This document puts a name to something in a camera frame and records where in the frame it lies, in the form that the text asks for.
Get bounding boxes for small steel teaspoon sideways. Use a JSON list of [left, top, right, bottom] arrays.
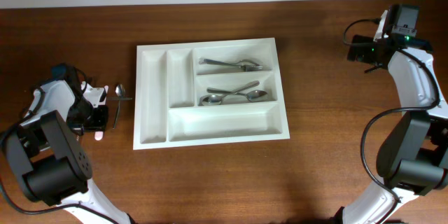
[[105, 97, 133, 101]]

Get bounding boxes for small steel teaspoon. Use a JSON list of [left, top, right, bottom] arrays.
[[113, 84, 125, 129]]

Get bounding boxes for large steel spoon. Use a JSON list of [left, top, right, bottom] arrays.
[[201, 80, 260, 106], [206, 88, 268, 102]]

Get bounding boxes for steel fork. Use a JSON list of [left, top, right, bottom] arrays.
[[198, 59, 263, 71], [198, 57, 265, 73]]

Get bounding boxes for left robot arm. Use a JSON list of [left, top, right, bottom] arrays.
[[1, 63, 134, 223]]

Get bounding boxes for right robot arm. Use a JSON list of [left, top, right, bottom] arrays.
[[332, 4, 447, 224]]

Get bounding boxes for white plastic cutlery tray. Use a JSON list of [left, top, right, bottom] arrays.
[[133, 38, 290, 150]]

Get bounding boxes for left black cable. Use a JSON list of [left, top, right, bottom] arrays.
[[0, 66, 120, 224]]

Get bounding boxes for black cable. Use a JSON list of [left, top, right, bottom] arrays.
[[342, 17, 441, 224], [0, 66, 120, 224]]

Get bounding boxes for right black cable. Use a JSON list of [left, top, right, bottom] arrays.
[[342, 17, 441, 224]]

